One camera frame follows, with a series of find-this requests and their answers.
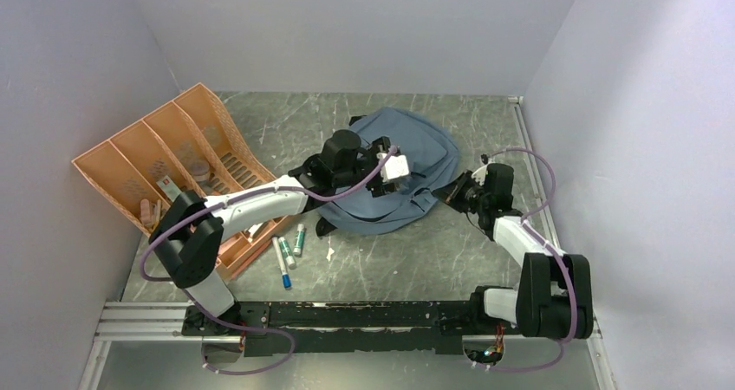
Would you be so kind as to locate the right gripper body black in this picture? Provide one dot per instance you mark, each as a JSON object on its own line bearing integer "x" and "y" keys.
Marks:
{"x": 466, "y": 194}

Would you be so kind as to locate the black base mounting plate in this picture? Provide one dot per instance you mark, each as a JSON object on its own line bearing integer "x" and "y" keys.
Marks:
{"x": 269, "y": 328}

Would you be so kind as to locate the blue backpack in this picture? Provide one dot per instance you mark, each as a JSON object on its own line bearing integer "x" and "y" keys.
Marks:
{"x": 432, "y": 159}

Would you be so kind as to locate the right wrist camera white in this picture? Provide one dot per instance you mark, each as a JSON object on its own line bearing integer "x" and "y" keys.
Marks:
{"x": 479, "y": 174}

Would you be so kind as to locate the green white glue stick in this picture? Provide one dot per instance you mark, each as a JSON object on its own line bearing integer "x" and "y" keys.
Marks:
{"x": 287, "y": 253}

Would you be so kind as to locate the blue capped whiteboard marker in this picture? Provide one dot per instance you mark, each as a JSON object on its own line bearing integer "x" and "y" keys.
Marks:
{"x": 281, "y": 263}

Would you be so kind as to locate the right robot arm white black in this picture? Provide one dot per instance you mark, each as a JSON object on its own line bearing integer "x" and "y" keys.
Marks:
{"x": 553, "y": 298}

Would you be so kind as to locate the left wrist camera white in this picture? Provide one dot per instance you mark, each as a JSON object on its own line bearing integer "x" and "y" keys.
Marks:
{"x": 395, "y": 167}

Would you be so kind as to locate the wooden clips in organizer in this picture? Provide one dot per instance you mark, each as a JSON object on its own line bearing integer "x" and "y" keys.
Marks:
{"x": 150, "y": 213}

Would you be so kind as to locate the red white card box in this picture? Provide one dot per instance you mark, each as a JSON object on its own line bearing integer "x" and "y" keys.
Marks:
{"x": 169, "y": 188}

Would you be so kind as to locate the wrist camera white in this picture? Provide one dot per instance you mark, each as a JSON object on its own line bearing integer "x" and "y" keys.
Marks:
{"x": 479, "y": 174}
{"x": 395, "y": 167}

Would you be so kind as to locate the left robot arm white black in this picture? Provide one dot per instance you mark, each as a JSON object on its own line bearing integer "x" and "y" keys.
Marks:
{"x": 188, "y": 238}

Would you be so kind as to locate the orange plastic desk organizer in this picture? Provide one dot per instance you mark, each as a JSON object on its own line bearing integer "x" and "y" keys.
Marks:
{"x": 192, "y": 139}

